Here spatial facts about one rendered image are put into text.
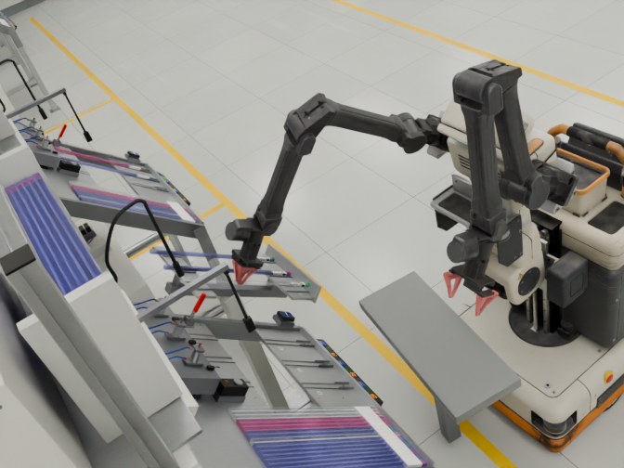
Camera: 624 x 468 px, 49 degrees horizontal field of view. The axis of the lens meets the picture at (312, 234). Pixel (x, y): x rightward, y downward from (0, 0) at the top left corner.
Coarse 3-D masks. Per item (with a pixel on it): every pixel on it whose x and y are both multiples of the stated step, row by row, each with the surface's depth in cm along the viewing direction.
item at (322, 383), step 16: (272, 336) 212; (288, 336) 217; (272, 352) 203; (288, 352) 207; (304, 352) 212; (288, 368) 197; (304, 368) 201; (320, 368) 206; (304, 384) 192; (320, 384) 196; (336, 384) 200; (320, 400) 187; (336, 400) 191; (352, 400) 195
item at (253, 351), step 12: (228, 300) 231; (240, 300) 234; (228, 312) 234; (240, 312) 237; (252, 348) 248; (252, 360) 251; (264, 360) 255; (264, 372) 258; (264, 384) 261; (276, 384) 265; (276, 396) 268; (288, 396) 294; (300, 396) 293
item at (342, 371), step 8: (304, 328) 223; (304, 336) 222; (312, 336) 220; (320, 344) 217; (320, 352) 215; (328, 352) 214; (336, 360) 211; (336, 368) 209; (344, 376) 206; (352, 384) 203; (360, 392) 200; (368, 400) 197; (376, 408) 194; (384, 416) 192; (392, 424) 189; (400, 432) 186; (408, 440) 184; (416, 448) 182; (424, 456) 179; (432, 464) 177
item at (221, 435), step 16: (192, 336) 190; (208, 336) 194; (208, 352) 185; (224, 352) 189; (224, 368) 181; (208, 400) 163; (256, 400) 173; (208, 416) 157; (224, 416) 160; (208, 432) 152; (224, 432) 154; (240, 432) 157; (192, 448) 144; (208, 448) 146; (224, 448) 148; (240, 448) 151; (208, 464) 141; (224, 464) 143; (240, 464) 146; (256, 464) 148
